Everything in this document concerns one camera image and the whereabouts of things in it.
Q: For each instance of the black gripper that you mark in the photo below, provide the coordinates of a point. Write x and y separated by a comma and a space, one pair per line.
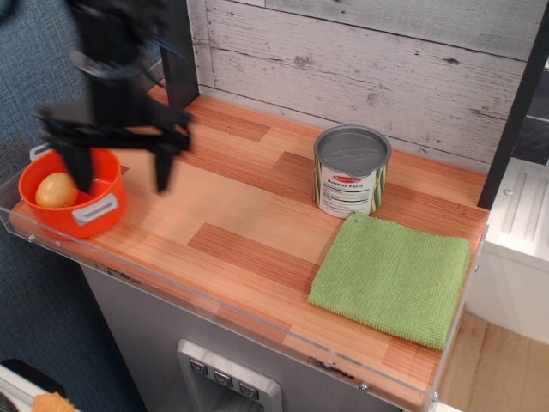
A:
114, 113

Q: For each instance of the yellow potato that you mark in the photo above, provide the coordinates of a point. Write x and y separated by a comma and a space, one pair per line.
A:
57, 190

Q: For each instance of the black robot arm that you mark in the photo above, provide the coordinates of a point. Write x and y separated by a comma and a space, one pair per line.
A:
112, 36

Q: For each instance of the silver tin can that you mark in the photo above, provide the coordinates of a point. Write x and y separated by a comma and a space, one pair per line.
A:
351, 167

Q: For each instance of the clear acrylic table guard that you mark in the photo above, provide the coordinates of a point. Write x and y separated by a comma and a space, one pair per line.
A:
246, 282

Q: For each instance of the silver toy fridge cabinet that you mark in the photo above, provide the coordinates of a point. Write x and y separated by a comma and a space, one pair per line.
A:
183, 361

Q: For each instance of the orange object bottom left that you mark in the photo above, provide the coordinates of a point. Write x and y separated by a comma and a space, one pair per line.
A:
52, 402

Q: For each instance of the green folded cloth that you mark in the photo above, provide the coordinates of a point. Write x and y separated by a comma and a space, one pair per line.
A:
395, 279

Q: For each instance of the white toy appliance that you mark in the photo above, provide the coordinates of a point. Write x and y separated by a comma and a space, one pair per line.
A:
509, 285

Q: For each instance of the orange bowl with grey handles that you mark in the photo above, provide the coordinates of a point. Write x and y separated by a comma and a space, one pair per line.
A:
92, 212

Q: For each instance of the dark vertical post left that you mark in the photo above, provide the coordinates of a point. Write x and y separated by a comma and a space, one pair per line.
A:
179, 68

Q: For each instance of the dark vertical post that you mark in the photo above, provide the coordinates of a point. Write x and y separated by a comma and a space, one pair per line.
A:
179, 68
519, 109

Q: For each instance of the dark vertical post right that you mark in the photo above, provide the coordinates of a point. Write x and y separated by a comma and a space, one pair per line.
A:
519, 109

